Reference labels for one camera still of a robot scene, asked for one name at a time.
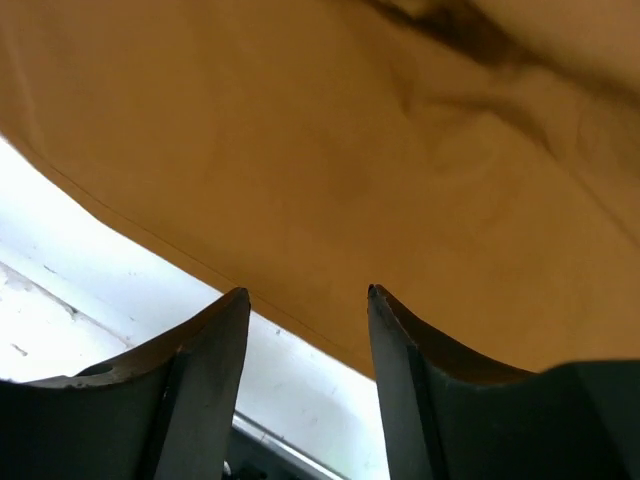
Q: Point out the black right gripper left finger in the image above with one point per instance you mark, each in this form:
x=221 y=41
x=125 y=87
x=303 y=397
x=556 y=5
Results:
x=162 y=410

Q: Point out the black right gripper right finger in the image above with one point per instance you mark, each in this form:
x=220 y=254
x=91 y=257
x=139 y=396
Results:
x=450 y=412

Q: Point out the brown trousers with striped trim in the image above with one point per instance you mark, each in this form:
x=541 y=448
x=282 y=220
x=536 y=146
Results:
x=479 y=159

